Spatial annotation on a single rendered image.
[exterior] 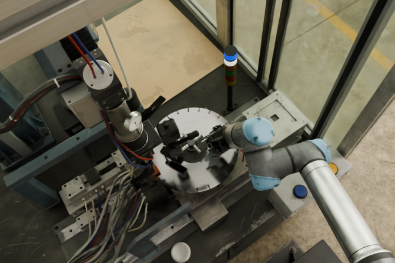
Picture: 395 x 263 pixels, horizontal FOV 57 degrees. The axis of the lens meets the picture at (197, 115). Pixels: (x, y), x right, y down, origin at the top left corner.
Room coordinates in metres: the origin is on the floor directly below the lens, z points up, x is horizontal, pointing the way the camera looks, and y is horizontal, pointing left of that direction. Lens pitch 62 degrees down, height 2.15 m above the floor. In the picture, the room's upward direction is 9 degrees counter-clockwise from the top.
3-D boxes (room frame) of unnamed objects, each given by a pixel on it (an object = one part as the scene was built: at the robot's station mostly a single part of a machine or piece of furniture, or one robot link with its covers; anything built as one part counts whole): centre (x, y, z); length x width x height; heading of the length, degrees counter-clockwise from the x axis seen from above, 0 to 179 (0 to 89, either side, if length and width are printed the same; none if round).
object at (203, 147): (0.52, 0.04, 0.96); 0.11 x 0.11 x 0.03
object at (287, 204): (0.36, -0.37, 0.82); 0.28 x 0.11 x 0.15; 116
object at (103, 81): (0.57, 0.25, 1.45); 0.35 x 0.07 x 0.28; 26
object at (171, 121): (0.46, 0.09, 1.17); 0.06 x 0.05 x 0.20; 107
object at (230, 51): (0.76, -0.15, 1.14); 0.05 x 0.04 x 0.03; 26
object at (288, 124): (0.61, -0.29, 0.82); 0.18 x 0.18 x 0.15; 26
